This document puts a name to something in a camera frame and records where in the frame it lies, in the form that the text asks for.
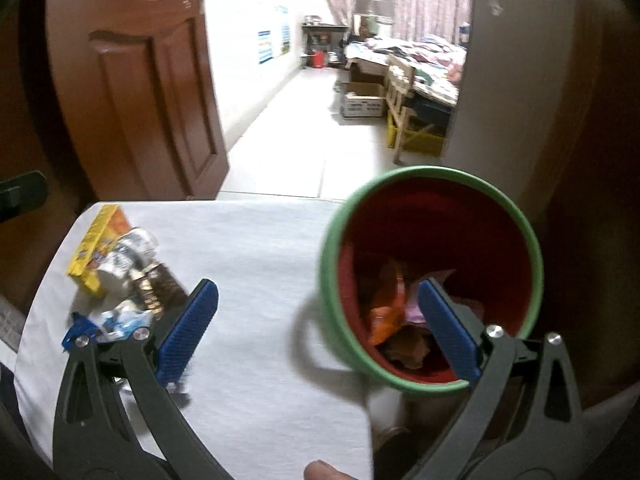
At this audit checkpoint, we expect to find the brown gold wrapper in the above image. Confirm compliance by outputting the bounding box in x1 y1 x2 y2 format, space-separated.
128 262 188 320

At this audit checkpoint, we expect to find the purple snack bag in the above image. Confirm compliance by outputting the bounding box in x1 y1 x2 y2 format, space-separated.
405 270 454 328

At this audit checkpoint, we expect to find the person right hand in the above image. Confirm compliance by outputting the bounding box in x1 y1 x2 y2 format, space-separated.
303 460 355 480

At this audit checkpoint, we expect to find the yellow snack box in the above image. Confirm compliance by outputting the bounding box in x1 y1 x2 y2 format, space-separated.
66 204 131 297

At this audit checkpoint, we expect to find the wall poster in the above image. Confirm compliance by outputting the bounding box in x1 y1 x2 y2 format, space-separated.
257 4 291 65

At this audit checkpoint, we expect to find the wooden chair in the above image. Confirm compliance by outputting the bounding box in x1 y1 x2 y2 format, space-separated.
384 54 418 166

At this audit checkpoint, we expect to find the red bin green rim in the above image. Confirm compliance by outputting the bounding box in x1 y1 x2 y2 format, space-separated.
318 166 544 396

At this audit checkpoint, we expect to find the orange snack wrapper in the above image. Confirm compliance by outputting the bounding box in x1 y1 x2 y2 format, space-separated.
368 263 406 347

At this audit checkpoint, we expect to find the dark cabinet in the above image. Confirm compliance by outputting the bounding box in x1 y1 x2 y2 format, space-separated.
445 0 639 218

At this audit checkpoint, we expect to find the bed with pink bedding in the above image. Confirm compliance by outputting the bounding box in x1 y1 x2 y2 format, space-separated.
345 35 466 106

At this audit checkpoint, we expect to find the blue snack wrapper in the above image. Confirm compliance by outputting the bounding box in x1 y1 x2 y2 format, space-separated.
61 312 102 352

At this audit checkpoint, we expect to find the dark desk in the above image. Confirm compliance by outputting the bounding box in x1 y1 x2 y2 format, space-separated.
302 24 349 68

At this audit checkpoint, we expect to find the light blue white wrapper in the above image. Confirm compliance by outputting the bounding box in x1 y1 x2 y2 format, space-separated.
96 300 153 344

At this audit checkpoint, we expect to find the red bucket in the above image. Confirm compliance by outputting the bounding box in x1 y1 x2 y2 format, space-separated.
310 51 326 68

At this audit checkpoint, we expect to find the white floral paper cup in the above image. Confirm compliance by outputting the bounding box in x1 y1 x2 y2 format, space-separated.
96 226 158 297

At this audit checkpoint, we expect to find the white storage crate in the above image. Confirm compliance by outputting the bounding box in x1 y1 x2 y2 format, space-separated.
341 82 386 118

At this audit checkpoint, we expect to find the yellow plastic crate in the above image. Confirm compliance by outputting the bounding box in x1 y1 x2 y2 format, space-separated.
386 112 446 157

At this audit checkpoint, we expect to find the brown wooden door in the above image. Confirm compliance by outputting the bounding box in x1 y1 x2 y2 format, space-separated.
46 0 229 200

